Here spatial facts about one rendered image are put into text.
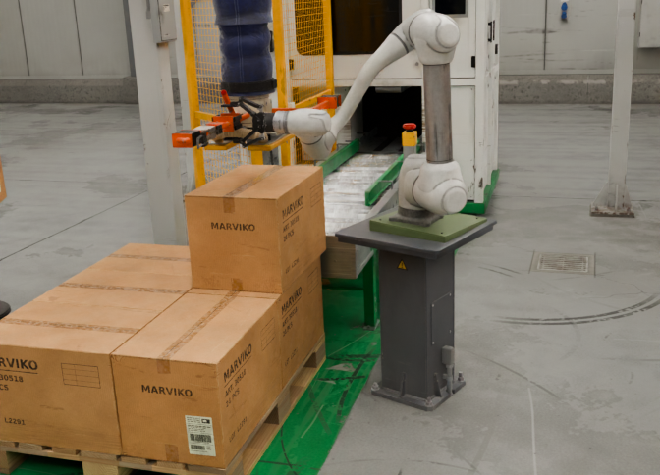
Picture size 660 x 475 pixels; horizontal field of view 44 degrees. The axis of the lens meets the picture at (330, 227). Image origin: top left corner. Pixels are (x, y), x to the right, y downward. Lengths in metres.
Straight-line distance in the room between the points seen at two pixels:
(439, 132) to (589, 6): 9.33
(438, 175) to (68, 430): 1.65
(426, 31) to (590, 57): 9.43
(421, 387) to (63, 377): 1.46
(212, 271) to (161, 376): 0.67
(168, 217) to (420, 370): 2.06
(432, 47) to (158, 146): 2.27
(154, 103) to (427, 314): 2.19
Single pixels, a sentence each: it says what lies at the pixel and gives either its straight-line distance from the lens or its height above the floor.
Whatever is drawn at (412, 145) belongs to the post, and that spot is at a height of 0.93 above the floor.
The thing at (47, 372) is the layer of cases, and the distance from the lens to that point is 3.13.
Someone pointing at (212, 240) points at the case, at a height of 0.76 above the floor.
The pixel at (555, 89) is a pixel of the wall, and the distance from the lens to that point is 12.30.
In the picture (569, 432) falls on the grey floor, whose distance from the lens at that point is 3.46.
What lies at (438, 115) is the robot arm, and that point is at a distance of 3.11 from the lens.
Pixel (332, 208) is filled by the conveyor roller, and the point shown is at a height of 0.55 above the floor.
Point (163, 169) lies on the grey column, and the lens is 4.89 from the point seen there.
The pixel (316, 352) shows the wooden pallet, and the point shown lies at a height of 0.10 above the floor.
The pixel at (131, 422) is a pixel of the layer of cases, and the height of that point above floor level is 0.29.
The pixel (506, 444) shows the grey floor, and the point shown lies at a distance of 3.35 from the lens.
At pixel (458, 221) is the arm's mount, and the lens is 3.44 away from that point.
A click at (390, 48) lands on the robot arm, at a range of 3.18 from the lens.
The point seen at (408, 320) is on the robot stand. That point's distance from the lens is 3.47.
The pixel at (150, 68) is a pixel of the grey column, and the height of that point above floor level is 1.33.
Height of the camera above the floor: 1.72
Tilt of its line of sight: 16 degrees down
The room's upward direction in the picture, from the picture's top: 2 degrees counter-clockwise
